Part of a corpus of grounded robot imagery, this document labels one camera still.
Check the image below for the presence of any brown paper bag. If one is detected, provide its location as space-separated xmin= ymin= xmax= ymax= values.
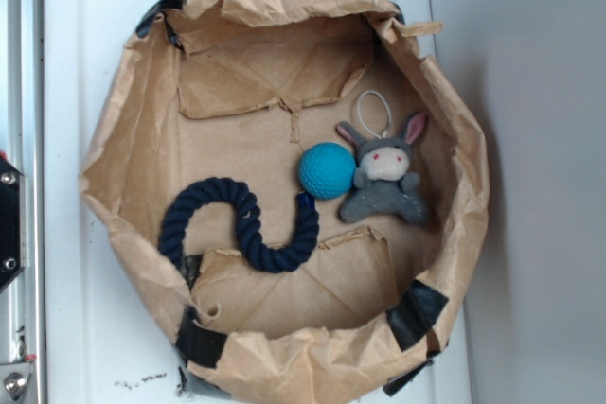
xmin=80 ymin=0 xmax=490 ymax=403

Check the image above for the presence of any navy blue twisted rope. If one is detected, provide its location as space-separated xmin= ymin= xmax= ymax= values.
xmin=157 ymin=176 xmax=320 ymax=274

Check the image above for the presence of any gray plush bunny toy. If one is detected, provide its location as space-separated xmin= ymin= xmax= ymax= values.
xmin=336 ymin=112 xmax=430 ymax=226

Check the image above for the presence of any white plastic bin lid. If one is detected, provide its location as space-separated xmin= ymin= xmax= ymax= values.
xmin=41 ymin=0 xmax=474 ymax=404

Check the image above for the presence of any aluminum frame rail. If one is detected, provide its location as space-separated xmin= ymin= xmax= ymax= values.
xmin=1 ymin=0 xmax=47 ymax=403

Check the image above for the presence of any teal dimpled ball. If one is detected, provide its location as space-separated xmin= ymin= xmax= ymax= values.
xmin=298 ymin=142 xmax=356 ymax=200

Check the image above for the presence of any black metal bracket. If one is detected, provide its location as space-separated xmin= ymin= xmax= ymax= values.
xmin=0 ymin=150 xmax=24 ymax=292

